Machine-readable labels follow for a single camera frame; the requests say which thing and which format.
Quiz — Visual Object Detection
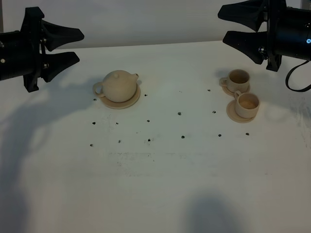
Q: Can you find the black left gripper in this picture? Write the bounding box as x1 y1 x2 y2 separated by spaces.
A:
0 7 85 92

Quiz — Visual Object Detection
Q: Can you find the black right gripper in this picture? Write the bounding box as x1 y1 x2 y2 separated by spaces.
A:
218 0 311 71

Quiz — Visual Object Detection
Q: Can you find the beige ceramic teapot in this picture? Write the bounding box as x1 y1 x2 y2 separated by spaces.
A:
93 70 139 103

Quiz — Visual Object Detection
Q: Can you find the beige teapot saucer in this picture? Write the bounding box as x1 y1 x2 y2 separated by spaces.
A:
99 84 140 109

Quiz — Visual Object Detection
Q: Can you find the beige far teacup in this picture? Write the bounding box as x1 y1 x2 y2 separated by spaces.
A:
220 69 250 93

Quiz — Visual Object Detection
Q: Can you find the beige teacup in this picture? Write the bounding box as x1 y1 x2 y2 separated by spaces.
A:
234 91 260 118
220 69 250 93

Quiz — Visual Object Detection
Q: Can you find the beige far saucer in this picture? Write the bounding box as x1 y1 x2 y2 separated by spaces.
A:
222 85 251 97

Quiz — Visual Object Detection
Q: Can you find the beige near teacup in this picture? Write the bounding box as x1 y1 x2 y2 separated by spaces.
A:
234 91 260 118

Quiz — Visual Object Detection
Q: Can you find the beige near saucer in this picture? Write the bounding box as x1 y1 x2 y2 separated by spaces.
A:
226 100 255 123

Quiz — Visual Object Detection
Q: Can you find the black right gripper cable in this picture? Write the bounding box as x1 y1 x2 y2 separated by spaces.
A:
285 59 311 93

